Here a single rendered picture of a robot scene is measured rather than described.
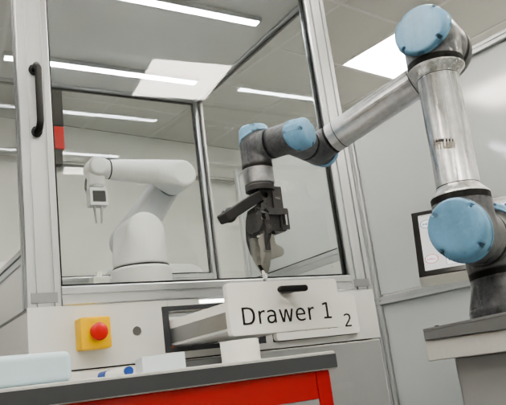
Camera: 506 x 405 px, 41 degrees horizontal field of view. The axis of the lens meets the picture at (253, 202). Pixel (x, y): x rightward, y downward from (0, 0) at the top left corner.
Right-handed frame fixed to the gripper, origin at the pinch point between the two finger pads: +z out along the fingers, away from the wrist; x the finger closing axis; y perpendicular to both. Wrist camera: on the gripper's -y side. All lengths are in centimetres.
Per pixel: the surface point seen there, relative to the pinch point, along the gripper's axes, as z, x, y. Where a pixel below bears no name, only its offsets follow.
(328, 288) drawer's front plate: 6.9, -11.0, 10.3
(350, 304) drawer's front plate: 8.3, 20.2, 42.4
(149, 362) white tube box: 19.0, -7.9, -33.2
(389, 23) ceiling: -179, 145, 214
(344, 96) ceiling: -176, 247, 258
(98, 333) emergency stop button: 11.1, 15.0, -35.1
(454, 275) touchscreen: 3, 6, 72
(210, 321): 11.5, 0.6, -14.5
